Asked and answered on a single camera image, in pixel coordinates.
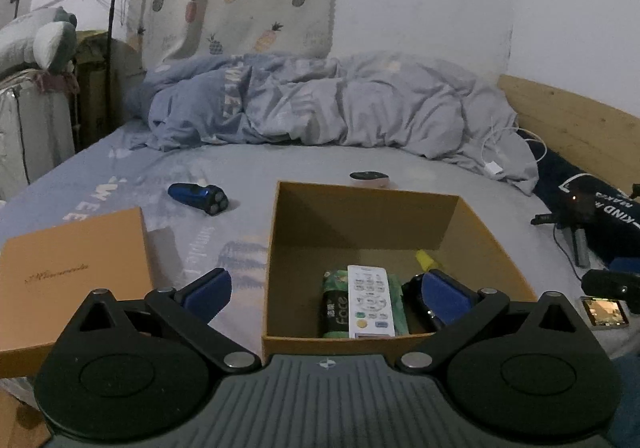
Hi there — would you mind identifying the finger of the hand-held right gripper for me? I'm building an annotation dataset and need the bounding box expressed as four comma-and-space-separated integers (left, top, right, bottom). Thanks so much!
581, 268, 640, 301

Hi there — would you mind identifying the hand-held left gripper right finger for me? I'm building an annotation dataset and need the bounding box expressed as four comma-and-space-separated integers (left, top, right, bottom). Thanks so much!
397, 269, 601, 374

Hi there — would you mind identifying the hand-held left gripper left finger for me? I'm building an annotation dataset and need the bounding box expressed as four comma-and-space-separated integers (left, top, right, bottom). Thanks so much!
52, 268, 261, 375

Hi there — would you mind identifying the blue electric shaver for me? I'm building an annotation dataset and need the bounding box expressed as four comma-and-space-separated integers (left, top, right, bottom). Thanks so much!
167, 182, 231, 218

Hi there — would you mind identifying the brown cardboard box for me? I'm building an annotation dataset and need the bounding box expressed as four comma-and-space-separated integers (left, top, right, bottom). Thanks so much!
261, 181, 538, 364

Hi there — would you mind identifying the black computer mouse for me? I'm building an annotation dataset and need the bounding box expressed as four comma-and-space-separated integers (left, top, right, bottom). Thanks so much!
349, 171, 391, 188

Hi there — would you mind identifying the small black device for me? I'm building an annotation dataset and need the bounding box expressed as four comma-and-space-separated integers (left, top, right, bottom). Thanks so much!
401, 273, 451, 334

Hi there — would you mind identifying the yellow plastic bottle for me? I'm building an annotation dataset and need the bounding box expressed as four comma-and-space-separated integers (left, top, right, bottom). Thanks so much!
415, 249, 438, 274

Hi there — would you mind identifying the white remote control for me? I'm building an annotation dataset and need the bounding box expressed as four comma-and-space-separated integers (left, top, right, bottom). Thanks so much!
347, 265, 398, 340

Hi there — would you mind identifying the black tripod with red light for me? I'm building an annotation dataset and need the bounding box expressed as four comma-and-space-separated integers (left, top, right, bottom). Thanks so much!
531, 183, 640, 279

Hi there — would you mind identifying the green tissue pack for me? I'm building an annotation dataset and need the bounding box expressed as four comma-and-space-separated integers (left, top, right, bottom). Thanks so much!
320, 269, 411, 340

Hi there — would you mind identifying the navy printed pillow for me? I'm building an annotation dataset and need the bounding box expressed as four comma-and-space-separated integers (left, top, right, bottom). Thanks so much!
515, 128, 640, 269

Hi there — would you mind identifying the brown cardboard box lid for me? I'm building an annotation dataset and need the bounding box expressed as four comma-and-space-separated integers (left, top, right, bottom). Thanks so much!
0, 207, 156, 379

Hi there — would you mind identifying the wooden headboard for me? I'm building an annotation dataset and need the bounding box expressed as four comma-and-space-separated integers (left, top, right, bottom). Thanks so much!
497, 74, 640, 189

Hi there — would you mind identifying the grey-blue duvet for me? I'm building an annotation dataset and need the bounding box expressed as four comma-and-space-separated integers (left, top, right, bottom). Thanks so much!
125, 51, 538, 196

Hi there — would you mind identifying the brown cardboard sheet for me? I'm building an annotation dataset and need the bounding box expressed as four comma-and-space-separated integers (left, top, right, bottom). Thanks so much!
0, 388, 52, 448

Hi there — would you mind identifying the yellowish cardboard carton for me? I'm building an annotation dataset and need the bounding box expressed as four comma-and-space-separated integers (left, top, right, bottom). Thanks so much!
75, 31, 147, 149

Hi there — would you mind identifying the white quilted storage bag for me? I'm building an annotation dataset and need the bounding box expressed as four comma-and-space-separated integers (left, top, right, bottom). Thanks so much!
0, 71, 76, 201

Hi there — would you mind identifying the black metal rack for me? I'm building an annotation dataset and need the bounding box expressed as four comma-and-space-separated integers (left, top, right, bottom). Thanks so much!
10, 0, 137, 129

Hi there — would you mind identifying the grey and white plush toy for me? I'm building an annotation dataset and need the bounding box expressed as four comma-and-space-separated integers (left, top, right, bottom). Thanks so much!
0, 6, 78, 76

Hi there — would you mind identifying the white charging cable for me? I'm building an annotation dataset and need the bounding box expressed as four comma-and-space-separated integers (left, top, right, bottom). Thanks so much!
482, 118, 548, 176

